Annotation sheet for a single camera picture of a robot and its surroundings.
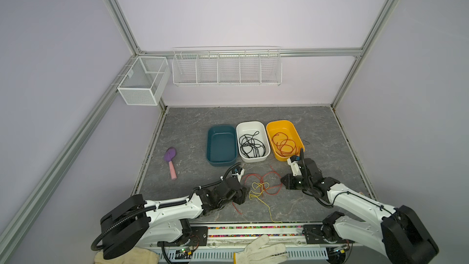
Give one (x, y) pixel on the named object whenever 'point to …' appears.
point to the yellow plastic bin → (275, 126)
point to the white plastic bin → (250, 127)
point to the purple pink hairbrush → (170, 154)
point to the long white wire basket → (228, 65)
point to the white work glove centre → (254, 253)
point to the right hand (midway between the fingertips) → (282, 180)
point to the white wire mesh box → (144, 83)
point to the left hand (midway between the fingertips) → (244, 189)
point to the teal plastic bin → (221, 145)
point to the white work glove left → (137, 255)
